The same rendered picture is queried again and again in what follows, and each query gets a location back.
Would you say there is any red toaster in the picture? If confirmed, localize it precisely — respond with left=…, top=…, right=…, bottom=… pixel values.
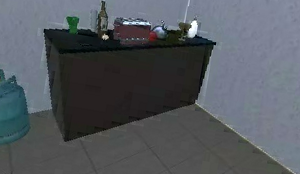
left=110, top=13, right=154, bottom=50

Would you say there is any silver kettle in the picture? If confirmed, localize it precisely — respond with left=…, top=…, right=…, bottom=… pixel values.
left=150, top=19, right=171, bottom=41

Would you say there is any clear drinking glass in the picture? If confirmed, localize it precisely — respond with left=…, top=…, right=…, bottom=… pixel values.
left=86, top=8, right=101, bottom=33

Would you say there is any olive wine glass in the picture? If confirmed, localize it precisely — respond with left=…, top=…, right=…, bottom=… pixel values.
left=175, top=20, right=192, bottom=43

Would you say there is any red apple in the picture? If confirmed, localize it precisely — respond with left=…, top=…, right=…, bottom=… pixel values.
left=147, top=30, right=159, bottom=43

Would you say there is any brown glass bottle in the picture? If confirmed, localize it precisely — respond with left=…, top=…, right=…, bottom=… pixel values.
left=94, top=0, right=112, bottom=39

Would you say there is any black kitchen counter cabinet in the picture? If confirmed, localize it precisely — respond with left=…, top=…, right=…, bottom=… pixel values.
left=25, top=10, right=218, bottom=165

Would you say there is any green cup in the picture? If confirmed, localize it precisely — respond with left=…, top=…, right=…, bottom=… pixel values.
left=63, top=14, right=82, bottom=35

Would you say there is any white bottle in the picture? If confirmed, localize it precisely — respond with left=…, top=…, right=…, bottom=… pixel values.
left=186, top=15, right=201, bottom=40

